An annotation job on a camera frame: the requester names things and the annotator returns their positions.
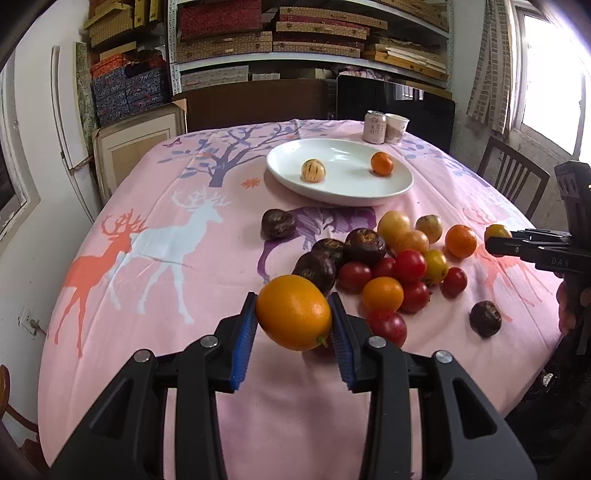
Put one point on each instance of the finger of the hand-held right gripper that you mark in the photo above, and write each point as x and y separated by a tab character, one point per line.
545	234
508	247

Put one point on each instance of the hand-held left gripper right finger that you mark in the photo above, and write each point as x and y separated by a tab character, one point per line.
341	350

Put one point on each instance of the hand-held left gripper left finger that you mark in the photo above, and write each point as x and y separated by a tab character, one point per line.
242	344

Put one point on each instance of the yellow tomato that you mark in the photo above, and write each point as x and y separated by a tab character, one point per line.
497	230
435	266

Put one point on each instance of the orange mandarin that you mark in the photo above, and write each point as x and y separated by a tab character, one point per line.
461	241
382	163

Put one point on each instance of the dark red tomato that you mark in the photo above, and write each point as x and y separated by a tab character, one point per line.
388	327

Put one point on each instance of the orange kumquat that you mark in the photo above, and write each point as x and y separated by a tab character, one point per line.
294	312

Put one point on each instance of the dark water chestnut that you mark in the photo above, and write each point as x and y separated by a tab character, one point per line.
311	272
485	318
327	247
365	246
278	224

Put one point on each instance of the pale yellow round fruit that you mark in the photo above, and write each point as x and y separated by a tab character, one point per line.
392	224
429	228

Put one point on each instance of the orange tomato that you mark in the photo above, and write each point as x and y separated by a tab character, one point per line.
415	240
382	294

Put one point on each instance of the white oval plate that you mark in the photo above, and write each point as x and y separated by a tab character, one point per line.
341	182

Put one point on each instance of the person's right forearm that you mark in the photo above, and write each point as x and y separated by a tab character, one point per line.
563	406

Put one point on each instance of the person's right hand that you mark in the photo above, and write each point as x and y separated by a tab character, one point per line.
564	309

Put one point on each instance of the dark wooden chair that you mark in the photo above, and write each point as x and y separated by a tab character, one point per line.
512	170

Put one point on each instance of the pink deer print tablecloth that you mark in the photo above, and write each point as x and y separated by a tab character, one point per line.
184	286

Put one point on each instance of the bright window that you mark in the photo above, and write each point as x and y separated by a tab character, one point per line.
554	69

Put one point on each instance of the black panel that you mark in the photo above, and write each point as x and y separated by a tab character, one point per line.
434	115

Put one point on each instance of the paper cup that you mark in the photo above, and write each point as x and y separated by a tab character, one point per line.
398	129

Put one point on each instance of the checked curtain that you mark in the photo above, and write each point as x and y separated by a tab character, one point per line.
494	60

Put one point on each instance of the white can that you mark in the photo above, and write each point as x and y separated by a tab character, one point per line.
375	125

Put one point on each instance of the striped pepino melon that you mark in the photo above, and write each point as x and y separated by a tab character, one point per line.
314	170

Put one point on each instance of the stack of wooden frames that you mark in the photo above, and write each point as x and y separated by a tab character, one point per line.
406	60

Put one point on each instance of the pink cloth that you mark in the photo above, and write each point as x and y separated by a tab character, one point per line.
353	71

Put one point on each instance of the brown wooden board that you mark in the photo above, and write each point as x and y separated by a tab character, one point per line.
258	104

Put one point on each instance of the brown wooden chair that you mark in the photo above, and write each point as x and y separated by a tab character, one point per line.
4	392

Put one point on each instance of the stack of blue patterned boxes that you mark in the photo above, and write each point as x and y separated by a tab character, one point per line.
129	92

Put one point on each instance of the white board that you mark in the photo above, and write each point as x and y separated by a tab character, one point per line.
69	120

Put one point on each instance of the sliding window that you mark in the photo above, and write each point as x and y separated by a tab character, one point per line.
11	175

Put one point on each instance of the stack of woven flat boxes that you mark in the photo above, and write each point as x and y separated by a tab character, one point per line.
221	46

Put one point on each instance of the mottled stone slab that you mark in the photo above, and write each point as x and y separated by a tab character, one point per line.
85	83

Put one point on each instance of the white metal shelf rack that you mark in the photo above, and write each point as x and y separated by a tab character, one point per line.
171	41

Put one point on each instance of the red patterned box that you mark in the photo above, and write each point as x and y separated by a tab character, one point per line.
219	21

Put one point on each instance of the stack of yellow woven boxes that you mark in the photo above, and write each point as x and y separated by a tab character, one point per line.
111	27

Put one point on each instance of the wall socket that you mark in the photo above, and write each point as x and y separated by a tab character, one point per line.
33	323

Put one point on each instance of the light wooden picture frame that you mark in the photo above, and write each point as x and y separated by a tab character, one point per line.
134	147

